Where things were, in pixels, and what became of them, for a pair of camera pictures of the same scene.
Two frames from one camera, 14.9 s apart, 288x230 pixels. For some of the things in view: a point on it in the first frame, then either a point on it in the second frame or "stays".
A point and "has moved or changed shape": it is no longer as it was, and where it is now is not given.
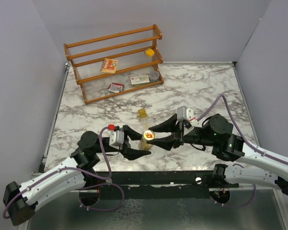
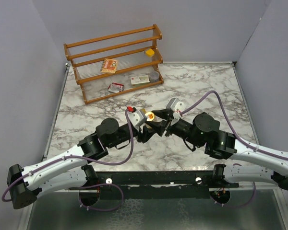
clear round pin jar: x=154 y=76 stays
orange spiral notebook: x=109 y=66 stays
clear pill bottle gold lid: x=148 y=134 has moved or changed shape
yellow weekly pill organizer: x=142 y=113 stays
